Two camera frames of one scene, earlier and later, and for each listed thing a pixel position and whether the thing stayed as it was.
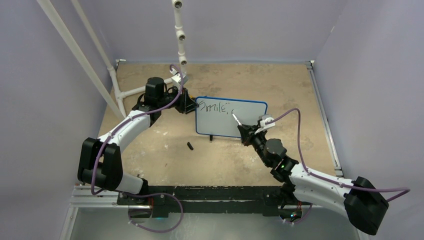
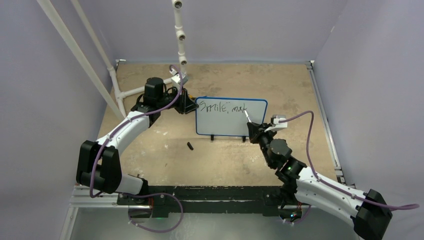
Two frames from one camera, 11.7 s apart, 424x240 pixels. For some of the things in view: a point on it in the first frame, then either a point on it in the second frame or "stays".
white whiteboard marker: [238, 121] → [247, 116]
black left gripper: [185, 103] stays
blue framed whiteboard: [213, 115] stays
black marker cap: [190, 145] stays
